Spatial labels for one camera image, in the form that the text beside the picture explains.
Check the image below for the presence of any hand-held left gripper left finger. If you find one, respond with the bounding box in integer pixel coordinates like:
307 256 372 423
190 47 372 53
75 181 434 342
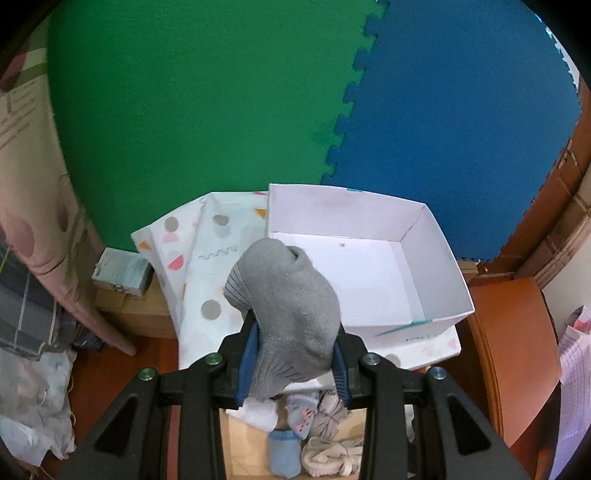
55 311 262 480

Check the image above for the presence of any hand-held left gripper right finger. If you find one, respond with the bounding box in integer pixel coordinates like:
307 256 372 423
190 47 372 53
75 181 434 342
330 323 532 480

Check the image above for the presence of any light wooden drawer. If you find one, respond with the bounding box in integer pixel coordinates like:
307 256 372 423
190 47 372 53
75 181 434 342
217 392 416 480

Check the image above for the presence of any white cardboard box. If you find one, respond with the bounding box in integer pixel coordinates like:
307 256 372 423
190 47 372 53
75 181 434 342
267 183 476 342

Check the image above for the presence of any beige sock bundle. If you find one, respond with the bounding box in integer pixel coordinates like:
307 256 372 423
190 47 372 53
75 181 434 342
308 390 348 439

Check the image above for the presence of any white sock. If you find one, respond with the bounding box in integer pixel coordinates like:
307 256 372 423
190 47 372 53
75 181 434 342
240 396 279 432

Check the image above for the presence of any grey patterned sock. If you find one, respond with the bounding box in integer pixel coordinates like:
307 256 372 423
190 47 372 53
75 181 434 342
284 392 319 439

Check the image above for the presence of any cream sock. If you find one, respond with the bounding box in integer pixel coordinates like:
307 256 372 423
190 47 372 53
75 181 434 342
300 436 365 478

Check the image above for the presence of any white dotted cloth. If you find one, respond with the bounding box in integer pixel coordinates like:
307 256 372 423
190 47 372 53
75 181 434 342
130 190 462 398

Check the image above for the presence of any blue sock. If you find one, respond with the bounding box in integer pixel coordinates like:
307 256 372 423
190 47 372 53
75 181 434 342
269 429 302 478

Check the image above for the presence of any brown cardboard box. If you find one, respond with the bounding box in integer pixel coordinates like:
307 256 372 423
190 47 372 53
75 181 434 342
95 263 178 340

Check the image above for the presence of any small grey-green carton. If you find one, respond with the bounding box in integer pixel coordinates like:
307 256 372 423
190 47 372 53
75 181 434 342
90 247 155 296

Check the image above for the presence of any white floral cloth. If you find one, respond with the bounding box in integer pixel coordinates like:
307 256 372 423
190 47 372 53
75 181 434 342
0 346 77 462

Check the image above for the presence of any grey plaid cloth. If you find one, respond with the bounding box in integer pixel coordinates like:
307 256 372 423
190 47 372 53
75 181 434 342
0 240 102 356

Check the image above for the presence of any pink checked cloth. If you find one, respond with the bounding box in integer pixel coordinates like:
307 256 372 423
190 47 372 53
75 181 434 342
549 305 591 480

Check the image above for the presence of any green foam mat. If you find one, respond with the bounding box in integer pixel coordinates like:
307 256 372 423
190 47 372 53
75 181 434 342
46 0 389 259

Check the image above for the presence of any pink patterned cloth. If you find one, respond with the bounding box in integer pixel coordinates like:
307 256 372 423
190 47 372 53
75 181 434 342
0 37 137 356

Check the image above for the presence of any blue foam mat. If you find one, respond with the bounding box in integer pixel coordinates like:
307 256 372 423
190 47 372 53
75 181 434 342
323 0 583 264

